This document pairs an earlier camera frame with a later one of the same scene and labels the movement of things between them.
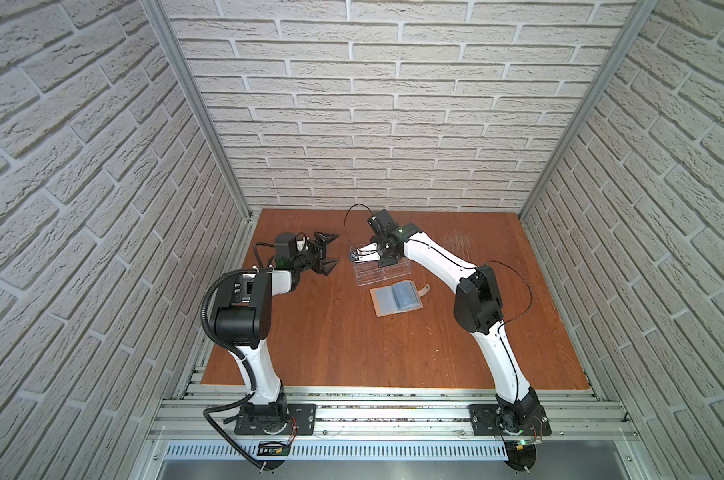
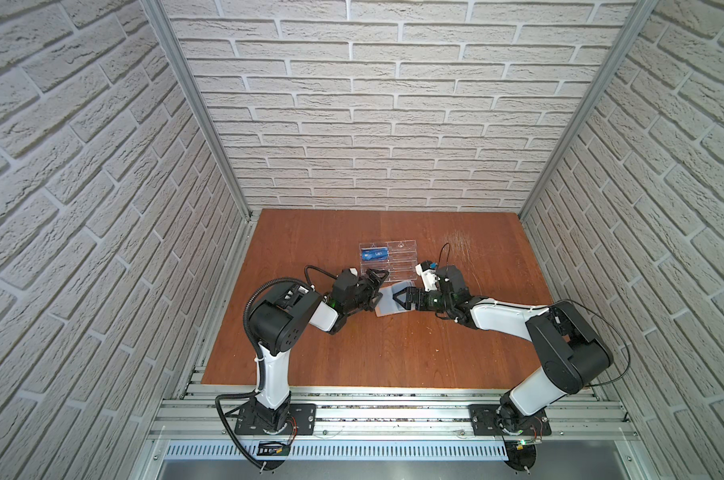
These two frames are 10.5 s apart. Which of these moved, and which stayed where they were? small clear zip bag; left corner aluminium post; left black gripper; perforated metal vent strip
Moved: left black gripper
Stayed: small clear zip bag; left corner aluminium post; perforated metal vent strip
